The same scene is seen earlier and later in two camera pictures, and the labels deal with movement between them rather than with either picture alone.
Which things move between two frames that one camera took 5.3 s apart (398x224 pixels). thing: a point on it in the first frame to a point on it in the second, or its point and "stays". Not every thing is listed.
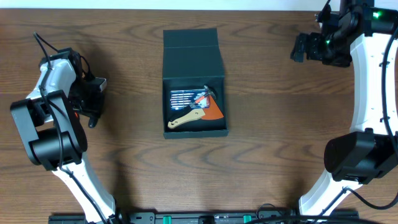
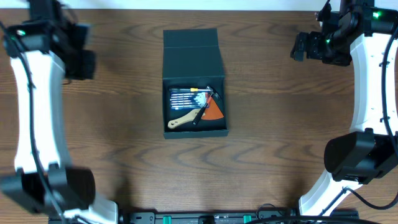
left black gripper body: [94, 106] to [82, 62]
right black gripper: [314, 39] stays
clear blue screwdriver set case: [180, 99] stays
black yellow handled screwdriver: [92, 122] to [192, 89]
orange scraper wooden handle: [212, 112] stays
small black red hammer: [208, 91] to [214, 92]
